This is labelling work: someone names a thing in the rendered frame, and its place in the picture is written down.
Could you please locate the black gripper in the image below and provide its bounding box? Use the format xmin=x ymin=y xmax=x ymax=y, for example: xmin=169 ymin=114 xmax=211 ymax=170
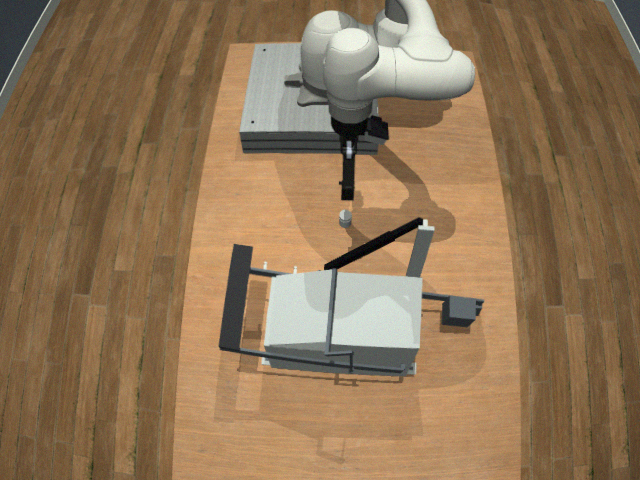
xmin=331 ymin=116 xmax=368 ymax=201

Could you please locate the black long thin rod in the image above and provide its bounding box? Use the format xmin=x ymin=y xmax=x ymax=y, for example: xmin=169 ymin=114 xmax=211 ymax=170
xmin=324 ymin=217 xmax=427 ymax=270

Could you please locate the grey cylinder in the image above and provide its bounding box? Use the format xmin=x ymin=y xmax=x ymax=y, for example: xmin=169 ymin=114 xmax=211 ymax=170
xmin=339 ymin=210 xmax=352 ymax=228

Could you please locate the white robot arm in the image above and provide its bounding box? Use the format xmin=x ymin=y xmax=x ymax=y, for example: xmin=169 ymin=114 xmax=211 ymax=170
xmin=284 ymin=0 xmax=475 ymax=145

